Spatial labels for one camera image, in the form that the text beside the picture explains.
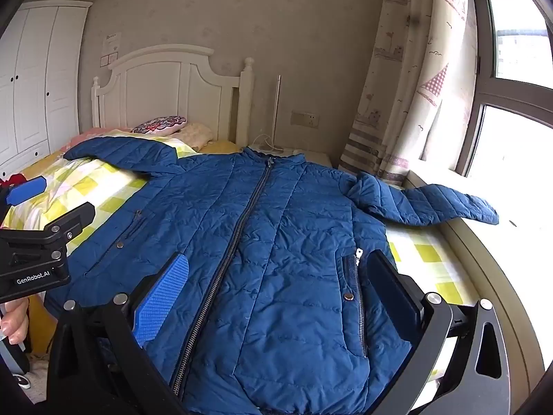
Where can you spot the yellow checked bed sheet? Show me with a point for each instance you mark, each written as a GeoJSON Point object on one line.
{"type": "Point", "coordinates": [99, 181]}

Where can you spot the white wardrobe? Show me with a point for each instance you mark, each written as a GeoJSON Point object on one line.
{"type": "Point", "coordinates": [34, 86]}

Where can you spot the window with grey frame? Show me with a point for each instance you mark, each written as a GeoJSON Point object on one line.
{"type": "Point", "coordinates": [484, 90]}

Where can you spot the metal pole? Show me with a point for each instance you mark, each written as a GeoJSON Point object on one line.
{"type": "Point", "coordinates": [276, 108]}

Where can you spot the white nightstand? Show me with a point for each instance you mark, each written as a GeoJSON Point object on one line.
{"type": "Point", "coordinates": [311, 158]}

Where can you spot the pink cloth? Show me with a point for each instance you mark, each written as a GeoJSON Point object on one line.
{"type": "Point", "coordinates": [93, 134]}

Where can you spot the beige window sill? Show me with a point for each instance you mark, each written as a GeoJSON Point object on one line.
{"type": "Point", "coordinates": [497, 263]}

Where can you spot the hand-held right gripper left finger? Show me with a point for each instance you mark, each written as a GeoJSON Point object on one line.
{"type": "Point", "coordinates": [162, 298]}

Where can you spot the person's left hand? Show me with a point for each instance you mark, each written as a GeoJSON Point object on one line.
{"type": "Point", "coordinates": [17, 320]}

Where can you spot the beige pillow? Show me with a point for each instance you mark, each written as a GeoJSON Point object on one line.
{"type": "Point", "coordinates": [196, 136]}

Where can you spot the printed curtain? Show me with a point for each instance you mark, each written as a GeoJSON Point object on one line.
{"type": "Point", "coordinates": [414, 95]}

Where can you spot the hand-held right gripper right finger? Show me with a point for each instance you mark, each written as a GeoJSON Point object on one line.
{"type": "Point", "coordinates": [393, 294]}

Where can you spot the patterned pillow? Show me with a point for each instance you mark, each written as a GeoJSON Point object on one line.
{"type": "Point", "coordinates": [160, 124]}

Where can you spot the wall switch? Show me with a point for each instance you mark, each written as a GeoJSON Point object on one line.
{"type": "Point", "coordinates": [109, 60]}

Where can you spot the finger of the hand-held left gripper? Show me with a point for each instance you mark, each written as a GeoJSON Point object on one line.
{"type": "Point", "coordinates": [73, 218]}
{"type": "Point", "coordinates": [28, 189]}

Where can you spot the paper sheet on wall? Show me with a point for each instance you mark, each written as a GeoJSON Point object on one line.
{"type": "Point", "coordinates": [111, 42]}

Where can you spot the white wooden headboard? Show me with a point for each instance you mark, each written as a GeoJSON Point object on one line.
{"type": "Point", "coordinates": [164, 90]}

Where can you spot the blue puffer jacket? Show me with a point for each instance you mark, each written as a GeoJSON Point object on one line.
{"type": "Point", "coordinates": [268, 246]}

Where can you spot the red cloth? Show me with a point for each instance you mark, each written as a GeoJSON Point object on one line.
{"type": "Point", "coordinates": [15, 178]}

